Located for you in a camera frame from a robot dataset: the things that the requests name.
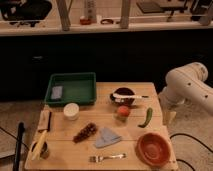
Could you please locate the blue towel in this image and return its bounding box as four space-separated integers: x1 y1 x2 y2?
94 127 122 148

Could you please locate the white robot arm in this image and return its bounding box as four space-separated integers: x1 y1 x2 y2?
158 62 213 125

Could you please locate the white paper cup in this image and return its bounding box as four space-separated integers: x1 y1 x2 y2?
63 103 79 120

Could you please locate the orange clay bowl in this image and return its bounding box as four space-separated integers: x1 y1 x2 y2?
135 133 171 168

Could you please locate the red tomato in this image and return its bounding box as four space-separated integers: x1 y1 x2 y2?
116 106 131 117

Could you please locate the dark brown bowl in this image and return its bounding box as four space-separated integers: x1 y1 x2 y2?
109 87 137 107

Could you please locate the dark grape bunch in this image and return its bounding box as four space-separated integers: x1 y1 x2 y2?
73 123 98 143

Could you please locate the silver metal fork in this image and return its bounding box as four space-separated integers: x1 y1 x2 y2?
89 153 127 163

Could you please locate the green plastic tray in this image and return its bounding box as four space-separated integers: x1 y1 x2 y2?
44 72 96 107

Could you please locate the wooden brush block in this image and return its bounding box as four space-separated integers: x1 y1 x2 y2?
37 110 52 132

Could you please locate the red object on shelf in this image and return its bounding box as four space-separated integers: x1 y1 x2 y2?
80 18 92 25

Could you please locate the black pole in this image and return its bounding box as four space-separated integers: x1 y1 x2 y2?
13 122 25 171

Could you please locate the black office chair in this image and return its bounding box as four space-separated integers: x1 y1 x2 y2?
0 0 52 27

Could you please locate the black cable on floor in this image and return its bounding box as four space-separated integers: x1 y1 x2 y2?
169 132 213 171

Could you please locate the white handled knife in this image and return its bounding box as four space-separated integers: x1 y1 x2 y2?
112 93 149 99

